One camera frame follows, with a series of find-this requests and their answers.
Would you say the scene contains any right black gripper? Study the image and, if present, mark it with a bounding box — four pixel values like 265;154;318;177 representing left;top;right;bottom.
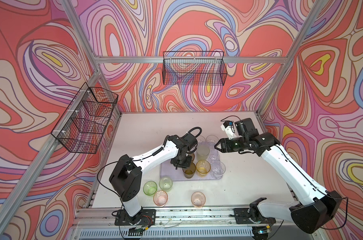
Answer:
214;136;248;154

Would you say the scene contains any dark olive glass back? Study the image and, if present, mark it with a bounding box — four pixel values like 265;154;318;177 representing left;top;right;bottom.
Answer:
190;153;195;162

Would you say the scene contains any dark olive glass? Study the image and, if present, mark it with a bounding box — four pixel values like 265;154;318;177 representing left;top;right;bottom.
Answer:
183;163;196;179
190;153;195;162

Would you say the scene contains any pale green glass front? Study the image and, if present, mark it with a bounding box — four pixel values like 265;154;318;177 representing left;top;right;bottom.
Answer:
196;145;210;161

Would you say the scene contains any small clear glass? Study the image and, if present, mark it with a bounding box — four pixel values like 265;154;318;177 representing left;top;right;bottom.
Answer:
208;152;220;163

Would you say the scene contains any yellow glass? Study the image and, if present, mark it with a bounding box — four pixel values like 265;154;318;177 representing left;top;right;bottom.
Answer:
196;160;211;177

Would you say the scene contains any dark olive glass front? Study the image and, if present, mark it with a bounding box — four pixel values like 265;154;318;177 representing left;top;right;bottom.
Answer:
183;163;196;179

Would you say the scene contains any light green glass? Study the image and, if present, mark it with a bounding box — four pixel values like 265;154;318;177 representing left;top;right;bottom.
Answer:
159;176;173;192

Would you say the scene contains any peach pink glass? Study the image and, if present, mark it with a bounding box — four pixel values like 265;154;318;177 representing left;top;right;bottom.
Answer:
191;192;206;208

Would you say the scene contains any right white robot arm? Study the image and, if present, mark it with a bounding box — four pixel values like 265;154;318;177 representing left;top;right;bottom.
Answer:
214;118;343;234

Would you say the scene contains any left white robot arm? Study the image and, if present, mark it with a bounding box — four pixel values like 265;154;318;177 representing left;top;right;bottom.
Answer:
109;133;198;218

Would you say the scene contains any lavender plastic tray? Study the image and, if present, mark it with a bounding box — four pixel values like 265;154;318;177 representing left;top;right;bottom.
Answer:
160;141;223;182

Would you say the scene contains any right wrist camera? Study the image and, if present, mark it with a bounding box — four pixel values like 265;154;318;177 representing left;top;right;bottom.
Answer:
221;120;237;140

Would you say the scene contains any black wire basket back wall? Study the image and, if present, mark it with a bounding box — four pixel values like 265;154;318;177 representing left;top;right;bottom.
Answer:
162;50;228;86

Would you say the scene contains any black wire basket wall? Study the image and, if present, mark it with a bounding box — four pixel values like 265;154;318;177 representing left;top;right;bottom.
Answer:
162;50;228;86
51;83;118;154

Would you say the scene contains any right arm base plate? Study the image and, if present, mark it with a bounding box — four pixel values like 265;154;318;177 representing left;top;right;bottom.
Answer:
232;208;276;225

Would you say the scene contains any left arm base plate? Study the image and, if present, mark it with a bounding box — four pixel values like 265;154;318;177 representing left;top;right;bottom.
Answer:
112;209;156;227

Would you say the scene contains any black wire basket left wall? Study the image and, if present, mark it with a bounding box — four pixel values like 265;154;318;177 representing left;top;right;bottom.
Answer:
51;83;118;154

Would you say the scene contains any aluminium front rail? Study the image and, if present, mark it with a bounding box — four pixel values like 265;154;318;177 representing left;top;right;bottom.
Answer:
70;205;323;232

